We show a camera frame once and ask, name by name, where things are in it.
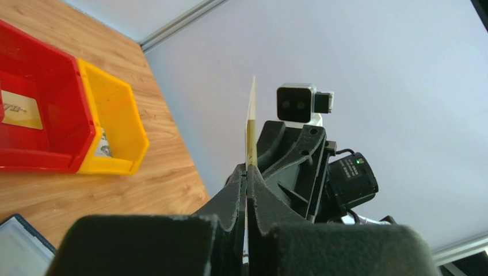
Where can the gold card in bin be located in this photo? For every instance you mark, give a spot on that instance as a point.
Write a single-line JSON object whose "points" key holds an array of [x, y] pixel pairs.
{"points": [[21, 111]]}

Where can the navy blue card holder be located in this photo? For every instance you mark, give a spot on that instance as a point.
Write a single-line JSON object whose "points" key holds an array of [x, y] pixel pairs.
{"points": [[24, 250]]}

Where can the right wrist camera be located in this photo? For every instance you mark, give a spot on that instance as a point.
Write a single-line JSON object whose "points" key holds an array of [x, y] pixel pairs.
{"points": [[300, 104]]}

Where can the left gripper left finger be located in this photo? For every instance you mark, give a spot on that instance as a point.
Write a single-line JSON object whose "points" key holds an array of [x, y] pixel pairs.
{"points": [[206, 242]]}

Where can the red plastic bin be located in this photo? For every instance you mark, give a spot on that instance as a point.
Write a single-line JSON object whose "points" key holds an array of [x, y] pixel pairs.
{"points": [[35, 69]]}

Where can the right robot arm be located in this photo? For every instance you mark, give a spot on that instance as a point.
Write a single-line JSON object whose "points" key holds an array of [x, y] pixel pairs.
{"points": [[348, 182]]}

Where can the yellow plastic bin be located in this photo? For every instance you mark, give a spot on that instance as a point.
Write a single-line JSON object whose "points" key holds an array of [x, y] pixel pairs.
{"points": [[113, 107]]}

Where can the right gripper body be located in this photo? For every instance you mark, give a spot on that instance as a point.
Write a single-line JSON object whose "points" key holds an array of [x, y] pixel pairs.
{"points": [[292, 163]]}

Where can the silver VIP card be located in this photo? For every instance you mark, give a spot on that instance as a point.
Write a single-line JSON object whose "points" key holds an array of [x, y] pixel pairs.
{"points": [[103, 148]]}

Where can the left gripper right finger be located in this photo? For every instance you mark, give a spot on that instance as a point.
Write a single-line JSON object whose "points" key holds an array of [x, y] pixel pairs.
{"points": [[281, 242]]}

